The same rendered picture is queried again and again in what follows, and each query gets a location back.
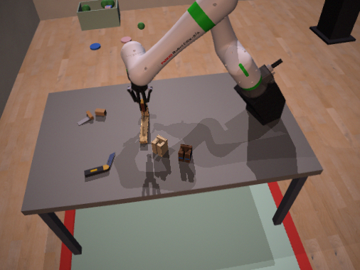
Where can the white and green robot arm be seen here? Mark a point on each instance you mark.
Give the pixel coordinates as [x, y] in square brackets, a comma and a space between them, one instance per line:
[202, 16]

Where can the brown wooden l-shaped frame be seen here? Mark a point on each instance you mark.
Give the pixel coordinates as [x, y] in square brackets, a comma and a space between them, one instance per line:
[144, 127]

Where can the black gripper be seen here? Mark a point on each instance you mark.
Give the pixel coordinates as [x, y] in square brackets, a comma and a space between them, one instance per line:
[140, 89]

